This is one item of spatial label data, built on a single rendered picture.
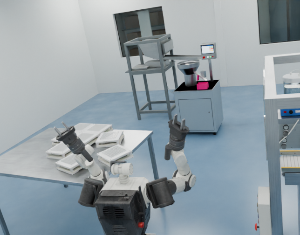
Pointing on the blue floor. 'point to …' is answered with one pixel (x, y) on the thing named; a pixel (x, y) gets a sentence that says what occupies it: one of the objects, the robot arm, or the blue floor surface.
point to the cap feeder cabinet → (200, 107)
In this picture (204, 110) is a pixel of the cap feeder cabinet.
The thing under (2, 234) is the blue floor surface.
